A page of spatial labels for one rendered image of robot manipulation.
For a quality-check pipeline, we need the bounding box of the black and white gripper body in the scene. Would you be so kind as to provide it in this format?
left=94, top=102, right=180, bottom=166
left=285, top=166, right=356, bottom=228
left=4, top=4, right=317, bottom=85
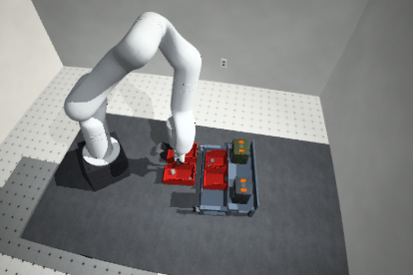
left=174, top=149, right=185, bottom=162

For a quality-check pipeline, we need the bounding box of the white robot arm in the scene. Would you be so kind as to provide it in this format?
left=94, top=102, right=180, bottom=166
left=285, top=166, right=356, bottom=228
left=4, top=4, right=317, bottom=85
left=64, top=12, right=202, bottom=166

